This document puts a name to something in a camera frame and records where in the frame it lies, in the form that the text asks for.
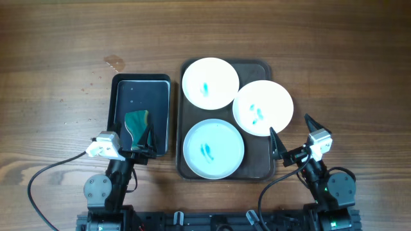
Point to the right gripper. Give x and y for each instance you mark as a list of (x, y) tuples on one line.
[(279, 150)]

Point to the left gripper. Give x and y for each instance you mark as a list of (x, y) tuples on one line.
[(142, 158)]

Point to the green and yellow sponge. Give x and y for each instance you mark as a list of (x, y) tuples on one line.
[(136, 123)]

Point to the white plate blue dots stain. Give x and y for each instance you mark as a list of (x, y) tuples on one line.
[(262, 105)]

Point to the light blue-tinted white plate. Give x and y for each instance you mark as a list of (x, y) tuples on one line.
[(213, 149)]

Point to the white plate long blue stain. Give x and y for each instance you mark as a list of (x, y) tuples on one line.
[(210, 83)]

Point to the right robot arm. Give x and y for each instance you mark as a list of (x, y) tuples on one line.
[(333, 189)]

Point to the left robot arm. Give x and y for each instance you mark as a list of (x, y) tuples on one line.
[(105, 193)]

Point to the brown serving tray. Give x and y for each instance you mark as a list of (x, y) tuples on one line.
[(257, 164)]

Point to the black water basin tray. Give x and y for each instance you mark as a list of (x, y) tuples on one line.
[(134, 92)]

